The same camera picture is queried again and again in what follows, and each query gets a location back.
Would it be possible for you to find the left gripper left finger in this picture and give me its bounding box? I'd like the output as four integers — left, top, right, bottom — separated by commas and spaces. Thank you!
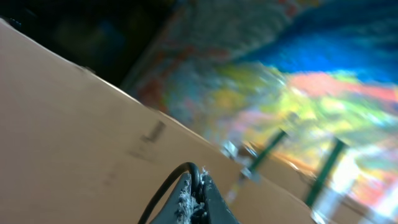
150, 174, 202, 224

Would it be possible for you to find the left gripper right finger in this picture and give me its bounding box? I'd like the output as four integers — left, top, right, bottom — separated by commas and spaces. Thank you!
200, 168, 239, 224

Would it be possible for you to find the cardboard barrier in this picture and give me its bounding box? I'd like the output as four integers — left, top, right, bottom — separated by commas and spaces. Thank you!
0, 18, 398, 224

